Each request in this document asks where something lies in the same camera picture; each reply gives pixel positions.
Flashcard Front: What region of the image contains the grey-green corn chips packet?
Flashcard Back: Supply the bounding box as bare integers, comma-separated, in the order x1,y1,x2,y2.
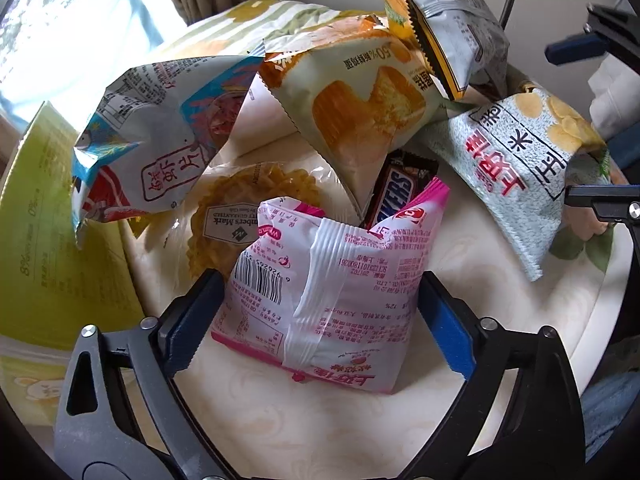
420,87,613,283

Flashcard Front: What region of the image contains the clear-wrapped round pastry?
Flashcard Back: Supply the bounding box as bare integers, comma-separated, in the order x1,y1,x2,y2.
187,160,351,286

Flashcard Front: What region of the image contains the yellow-green cardboard box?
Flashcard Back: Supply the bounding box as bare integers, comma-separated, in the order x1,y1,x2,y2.
0,102,146,431

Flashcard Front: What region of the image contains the grey snack packet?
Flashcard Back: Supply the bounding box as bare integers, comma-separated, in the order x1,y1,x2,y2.
367,0,511,101

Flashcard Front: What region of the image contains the golden snack packet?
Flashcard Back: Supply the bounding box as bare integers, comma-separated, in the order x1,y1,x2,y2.
122,209,168,238

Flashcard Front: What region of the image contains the window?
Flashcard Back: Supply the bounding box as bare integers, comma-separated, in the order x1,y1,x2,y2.
0,0,166,126

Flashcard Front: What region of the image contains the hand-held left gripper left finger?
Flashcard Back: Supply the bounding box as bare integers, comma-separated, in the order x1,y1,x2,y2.
52,267,241,480

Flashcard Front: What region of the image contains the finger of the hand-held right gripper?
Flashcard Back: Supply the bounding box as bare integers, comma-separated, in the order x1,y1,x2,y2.
564,185,640,266
544,4,640,66

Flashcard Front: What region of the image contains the pink snack packet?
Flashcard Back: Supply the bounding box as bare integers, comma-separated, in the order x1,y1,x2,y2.
210,177,451,395

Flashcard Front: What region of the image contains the orange bread packet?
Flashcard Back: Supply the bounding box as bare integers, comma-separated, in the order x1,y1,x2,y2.
245,15,446,216

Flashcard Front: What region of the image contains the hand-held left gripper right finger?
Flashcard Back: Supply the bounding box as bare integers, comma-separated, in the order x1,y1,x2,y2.
400,270,596,480

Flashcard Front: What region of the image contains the blue shrimp chips packet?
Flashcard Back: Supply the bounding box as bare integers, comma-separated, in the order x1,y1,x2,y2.
70,52,273,248

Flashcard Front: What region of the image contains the brown chocolate bar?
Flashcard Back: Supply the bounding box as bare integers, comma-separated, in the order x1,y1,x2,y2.
361,149,440,233

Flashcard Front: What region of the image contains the person's blue jeans leg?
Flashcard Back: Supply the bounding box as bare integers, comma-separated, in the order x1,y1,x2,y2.
582,380,640,461

